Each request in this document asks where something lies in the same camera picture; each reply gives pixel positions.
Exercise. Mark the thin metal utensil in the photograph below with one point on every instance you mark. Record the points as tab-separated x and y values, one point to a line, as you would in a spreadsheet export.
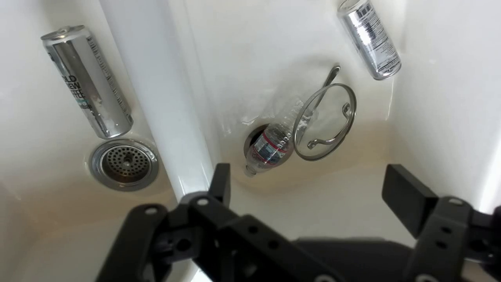
329	77

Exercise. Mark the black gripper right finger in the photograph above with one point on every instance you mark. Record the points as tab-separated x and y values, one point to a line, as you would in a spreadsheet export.
443	235

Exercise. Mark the white double basin sink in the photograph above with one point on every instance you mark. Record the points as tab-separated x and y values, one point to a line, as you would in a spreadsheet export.
334	208

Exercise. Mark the metal drain strainer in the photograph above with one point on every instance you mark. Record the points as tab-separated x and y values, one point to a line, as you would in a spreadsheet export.
124	164

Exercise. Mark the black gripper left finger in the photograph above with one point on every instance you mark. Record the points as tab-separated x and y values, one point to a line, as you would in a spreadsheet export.
235	244

